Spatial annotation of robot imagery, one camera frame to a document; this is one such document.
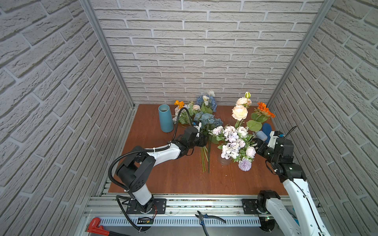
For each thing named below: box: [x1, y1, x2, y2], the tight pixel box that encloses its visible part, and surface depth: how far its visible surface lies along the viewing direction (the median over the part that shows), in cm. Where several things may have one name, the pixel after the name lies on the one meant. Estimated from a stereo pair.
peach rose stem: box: [231, 91, 252, 129], surface depth 70 cm
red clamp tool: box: [86, 217, 111, 236], surface depth 68 cm
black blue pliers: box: [194, 210, 227, 236], surface depth 71 cm
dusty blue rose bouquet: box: [193, 113, 224, 174], surface depth 95 cm
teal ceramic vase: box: [157, 104, 174, 133], surface depth 92 cm
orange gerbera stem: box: [246, 101, 276, 132], surface depth 68 cm
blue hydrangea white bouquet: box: [196, 90, 218, 115], surface depth 112 cm
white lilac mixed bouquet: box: [208, 125, 257, 172], surface depth 67 cm
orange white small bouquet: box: [172, 99, 201, 125], surface depth 109 cm
